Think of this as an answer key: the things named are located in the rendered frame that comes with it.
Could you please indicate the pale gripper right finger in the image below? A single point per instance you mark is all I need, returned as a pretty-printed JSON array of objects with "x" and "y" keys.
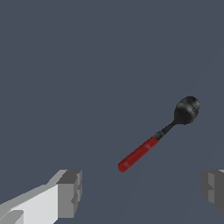
[{"x": 215, "y": 186}]

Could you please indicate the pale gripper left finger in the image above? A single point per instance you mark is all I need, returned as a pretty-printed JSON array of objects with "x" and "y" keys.
[{"x": 43, "y": 201}]

